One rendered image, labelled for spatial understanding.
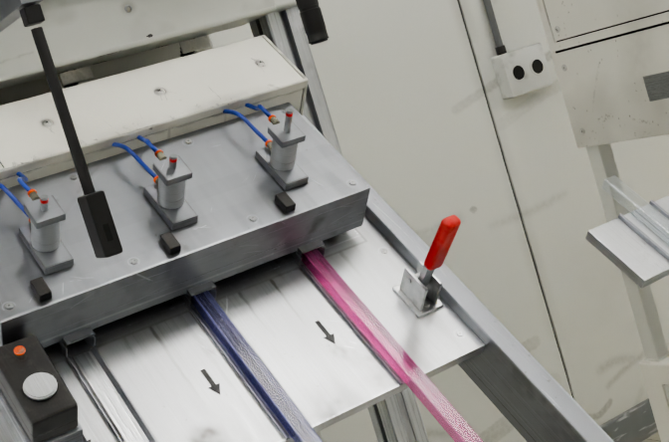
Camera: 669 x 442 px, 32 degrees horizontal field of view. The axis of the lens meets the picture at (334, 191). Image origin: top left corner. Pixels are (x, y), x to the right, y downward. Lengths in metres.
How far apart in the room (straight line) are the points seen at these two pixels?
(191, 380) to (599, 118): 1.15
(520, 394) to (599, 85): 1.00
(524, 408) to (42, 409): 0.39
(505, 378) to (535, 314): 2.23
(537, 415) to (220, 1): 0.48
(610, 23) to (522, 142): 1.38
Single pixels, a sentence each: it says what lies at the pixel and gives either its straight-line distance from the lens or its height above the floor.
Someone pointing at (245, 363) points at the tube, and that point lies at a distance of 0.93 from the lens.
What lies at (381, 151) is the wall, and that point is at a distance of 2.95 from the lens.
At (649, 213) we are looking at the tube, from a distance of 1.07.
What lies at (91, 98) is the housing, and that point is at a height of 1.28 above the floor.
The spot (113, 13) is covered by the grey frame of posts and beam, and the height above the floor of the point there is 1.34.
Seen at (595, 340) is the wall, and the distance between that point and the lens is 3.37.
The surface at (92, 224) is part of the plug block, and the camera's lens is 0.80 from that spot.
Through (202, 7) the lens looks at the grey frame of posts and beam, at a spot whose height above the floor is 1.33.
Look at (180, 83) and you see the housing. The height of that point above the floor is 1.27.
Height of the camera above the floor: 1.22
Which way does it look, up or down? 5 degrees down
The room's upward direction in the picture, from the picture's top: 17 degrees counter-clockwise
